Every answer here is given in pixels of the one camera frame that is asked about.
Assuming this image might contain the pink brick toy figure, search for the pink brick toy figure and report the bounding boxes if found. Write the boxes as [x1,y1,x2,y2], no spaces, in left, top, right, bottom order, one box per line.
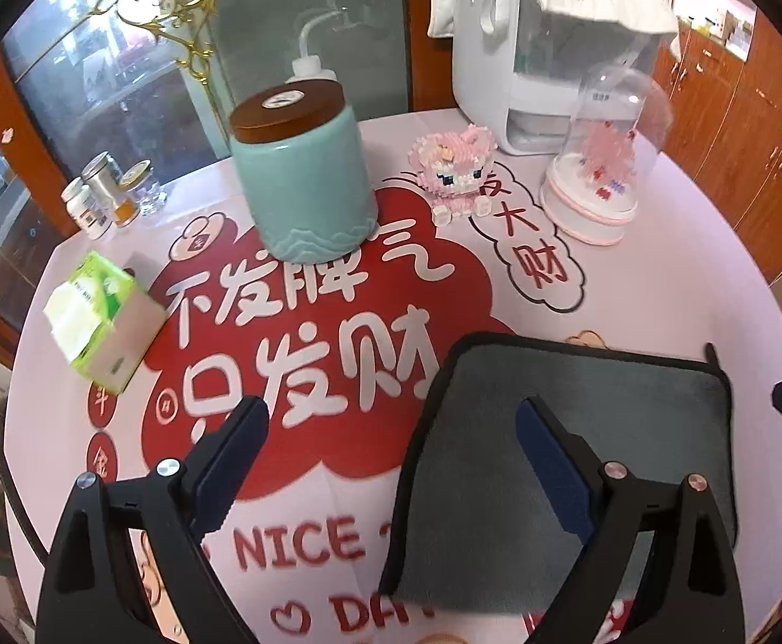
[408,123,497,227]

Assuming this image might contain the white water dispenser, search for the white water dispenser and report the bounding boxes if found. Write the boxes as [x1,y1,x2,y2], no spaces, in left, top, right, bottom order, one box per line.
[450,0,677,156]

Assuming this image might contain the purple and grey towel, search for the purple and grey towel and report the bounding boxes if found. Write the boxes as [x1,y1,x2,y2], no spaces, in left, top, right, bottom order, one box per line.
[379,332,737,615]

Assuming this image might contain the pink base glass dome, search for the pink base glass dome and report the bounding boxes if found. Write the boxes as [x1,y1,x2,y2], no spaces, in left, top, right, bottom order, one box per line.
[540,65,673,247]

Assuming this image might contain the gold lid honey jar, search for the gold lid honey jar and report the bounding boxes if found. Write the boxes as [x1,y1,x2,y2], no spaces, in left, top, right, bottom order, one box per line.
[119,158,166,217]

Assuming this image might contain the small white labelled jar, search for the small white labelled jar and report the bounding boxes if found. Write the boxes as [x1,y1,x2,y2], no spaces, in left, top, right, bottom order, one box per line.
[60,178,113,240]

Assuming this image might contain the teal ceramic jar wooden lid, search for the teal ceramic jar wooden lid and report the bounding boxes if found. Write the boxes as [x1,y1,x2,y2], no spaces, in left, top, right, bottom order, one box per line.
[229,78,379,265]

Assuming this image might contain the white squeeze bottle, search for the white squeeze bottle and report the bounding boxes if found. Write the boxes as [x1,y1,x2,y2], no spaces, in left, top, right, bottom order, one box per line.
[287,8,348,83]

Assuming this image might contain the brown wooden cabinets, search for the brown wooden cabinets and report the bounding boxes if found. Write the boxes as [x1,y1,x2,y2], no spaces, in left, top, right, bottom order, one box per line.
[654,14,782,282]

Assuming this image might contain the glass door display cabinet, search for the glass door display cabinet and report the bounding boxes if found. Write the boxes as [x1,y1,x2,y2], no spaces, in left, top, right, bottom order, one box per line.
[0,0,452,361]

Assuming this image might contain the silver lidded glass jar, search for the silver lidded glass jar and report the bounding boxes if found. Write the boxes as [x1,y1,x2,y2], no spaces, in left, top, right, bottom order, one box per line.
[81,151,139,228]

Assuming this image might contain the green tissue pack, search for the green tissue pack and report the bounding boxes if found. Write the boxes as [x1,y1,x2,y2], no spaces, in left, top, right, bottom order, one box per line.
[43,252,166,394]

